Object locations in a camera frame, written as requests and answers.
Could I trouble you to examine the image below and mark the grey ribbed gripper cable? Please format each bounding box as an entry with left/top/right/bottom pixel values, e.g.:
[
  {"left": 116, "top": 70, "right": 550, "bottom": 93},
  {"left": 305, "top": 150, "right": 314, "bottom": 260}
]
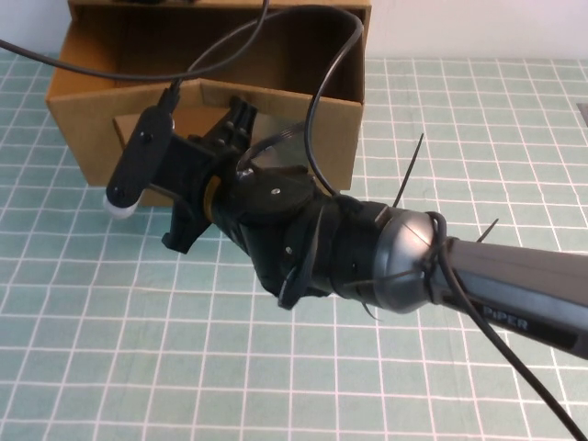
[{"left": 236, "top": 121, "right": 307, "bottom": 178}]

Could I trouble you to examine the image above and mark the black camera cable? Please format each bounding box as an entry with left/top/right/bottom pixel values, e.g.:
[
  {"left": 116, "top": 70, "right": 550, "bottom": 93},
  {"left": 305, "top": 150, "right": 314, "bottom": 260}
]
[{"left": 158, "top": 4, "right": 588, "bottom": 441}]

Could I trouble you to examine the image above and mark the black thin cable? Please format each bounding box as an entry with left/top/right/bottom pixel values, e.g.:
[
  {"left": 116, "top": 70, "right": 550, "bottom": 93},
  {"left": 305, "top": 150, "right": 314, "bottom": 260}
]
[{"left": 0, "top": 0, "right": 272, "bottom": 84}]

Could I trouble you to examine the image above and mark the black zip tie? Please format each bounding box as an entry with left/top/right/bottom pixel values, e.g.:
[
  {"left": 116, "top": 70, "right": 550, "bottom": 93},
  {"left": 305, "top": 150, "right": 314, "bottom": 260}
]
[
  {"left": 357, "top": 300, "right": 383, "bottom": 322},
  {"left": 475, "top": 218, "right": 501, "bottom": 244},
  {"left": 392, "top": 132, "right": 426, "bottom": 209}
]

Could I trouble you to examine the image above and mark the green white checked tablecloth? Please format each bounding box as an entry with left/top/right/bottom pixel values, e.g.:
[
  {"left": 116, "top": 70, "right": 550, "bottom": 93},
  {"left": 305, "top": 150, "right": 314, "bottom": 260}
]
[{"left": 0, "top": 49, "right": 588, "bottom": 441}]

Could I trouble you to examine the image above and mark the brown cardboard box sleeve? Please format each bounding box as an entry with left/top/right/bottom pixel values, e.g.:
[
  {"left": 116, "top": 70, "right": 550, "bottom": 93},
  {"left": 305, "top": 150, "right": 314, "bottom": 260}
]
[{"left": 67, "top": 0, "right": 371, "bottom": 24}]

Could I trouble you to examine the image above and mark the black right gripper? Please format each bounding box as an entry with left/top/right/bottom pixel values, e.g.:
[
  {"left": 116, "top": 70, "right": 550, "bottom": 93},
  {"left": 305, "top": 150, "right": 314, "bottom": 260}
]
[{"left": 153, "top": 95, "right": 259, "bottom": 254}]

